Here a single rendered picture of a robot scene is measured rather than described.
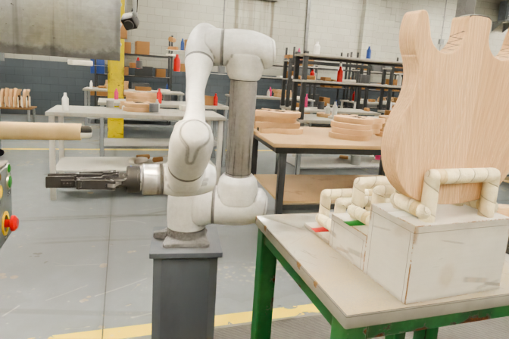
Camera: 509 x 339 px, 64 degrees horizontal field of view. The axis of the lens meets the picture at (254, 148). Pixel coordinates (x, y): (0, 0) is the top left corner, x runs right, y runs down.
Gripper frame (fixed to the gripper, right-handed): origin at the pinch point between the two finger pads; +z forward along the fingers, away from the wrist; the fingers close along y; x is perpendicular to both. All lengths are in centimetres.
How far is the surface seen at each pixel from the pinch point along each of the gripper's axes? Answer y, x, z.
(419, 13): -48, 44, -69
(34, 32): -47, 35, -3
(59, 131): -33.4, 18.2, -4.1
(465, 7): 653, 209, -745
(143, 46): 937, 82, -67
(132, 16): 19, 46, -18
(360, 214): -30, -2, -73
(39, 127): -33.2, 18.8, -0.8
